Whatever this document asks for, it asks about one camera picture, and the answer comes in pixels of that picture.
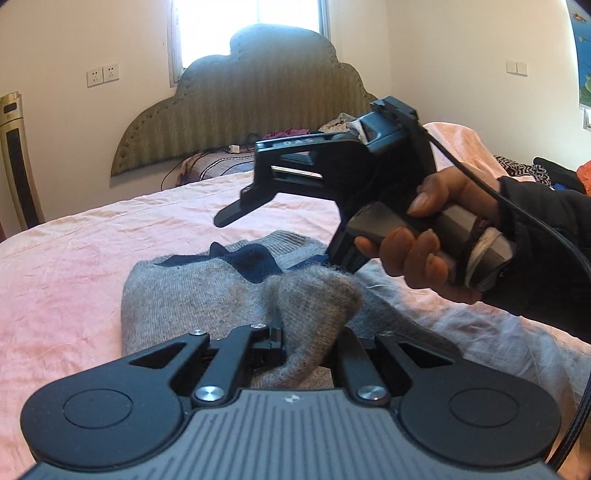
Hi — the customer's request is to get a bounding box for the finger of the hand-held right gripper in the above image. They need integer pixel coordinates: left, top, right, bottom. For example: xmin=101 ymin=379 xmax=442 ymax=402
xmin=213 ymin=157 xmax=326 ymax=228

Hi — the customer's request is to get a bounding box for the pink bed sheet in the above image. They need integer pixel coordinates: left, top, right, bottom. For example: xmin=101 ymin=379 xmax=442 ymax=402
xmin=0 ymin=121 xmax=591 ymax=480

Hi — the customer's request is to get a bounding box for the striped grey pillow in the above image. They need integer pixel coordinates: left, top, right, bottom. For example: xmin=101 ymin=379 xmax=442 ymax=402
xmin=179 ymin=151 xmax=257 ymax=186

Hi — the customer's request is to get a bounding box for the orange cloth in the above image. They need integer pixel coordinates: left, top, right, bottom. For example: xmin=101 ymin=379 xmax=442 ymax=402
xmin=575 ymin=159 xmax=591 ymax=197

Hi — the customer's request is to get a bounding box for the gold tower fan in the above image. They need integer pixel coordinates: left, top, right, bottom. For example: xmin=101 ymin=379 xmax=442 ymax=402
xmin=0 ymin=91 xmax=46 ymax=232

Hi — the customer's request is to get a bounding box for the bright window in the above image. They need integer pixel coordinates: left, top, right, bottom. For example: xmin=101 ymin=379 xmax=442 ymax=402
xmin=172 ymin=0 xmax=331 ymax=85

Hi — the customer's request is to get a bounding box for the pile of mixed clothes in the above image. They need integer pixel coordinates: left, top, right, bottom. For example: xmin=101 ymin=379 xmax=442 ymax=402
xmin=318 ymin=112 xmax=372 ymax=141

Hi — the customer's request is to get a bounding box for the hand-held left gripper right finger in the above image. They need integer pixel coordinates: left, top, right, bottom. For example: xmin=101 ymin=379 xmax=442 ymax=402
xmin=335 ymin=329 xmax=465 ymax=403

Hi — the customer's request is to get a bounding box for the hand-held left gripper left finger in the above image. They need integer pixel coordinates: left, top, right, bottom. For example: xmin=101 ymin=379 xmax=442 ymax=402
xmin=122 ymin=323 xmax=284 ymax=403

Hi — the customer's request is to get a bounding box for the olive padded headboard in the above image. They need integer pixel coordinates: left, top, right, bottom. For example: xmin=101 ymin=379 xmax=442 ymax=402
xmin=110 ymin=25 xmax=380 ymax=177

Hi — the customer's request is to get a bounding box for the grey and navy knit sweater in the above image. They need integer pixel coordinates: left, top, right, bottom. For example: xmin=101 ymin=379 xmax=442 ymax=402
xmin=121 ymin=230 xmax=462 ymax=391

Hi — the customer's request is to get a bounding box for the white wall socket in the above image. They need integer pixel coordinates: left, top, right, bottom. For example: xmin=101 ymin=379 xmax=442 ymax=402
xmin=86 ymin=63 xmax=120 ymax=88

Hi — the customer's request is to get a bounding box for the colourful wall poster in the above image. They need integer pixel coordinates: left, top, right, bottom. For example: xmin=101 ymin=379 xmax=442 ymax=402
xmin=569 ymin=0 xmax=591 ymax=106

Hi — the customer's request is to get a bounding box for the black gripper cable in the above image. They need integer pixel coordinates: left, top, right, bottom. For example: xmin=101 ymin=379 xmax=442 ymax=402
xmin=413 ymin=117 xmax=591 ymax=480

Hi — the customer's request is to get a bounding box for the black white zigzag cloth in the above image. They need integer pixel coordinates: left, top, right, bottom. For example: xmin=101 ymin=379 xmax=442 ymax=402
xmin=493 ymin=155 xmax=537 ymax=179

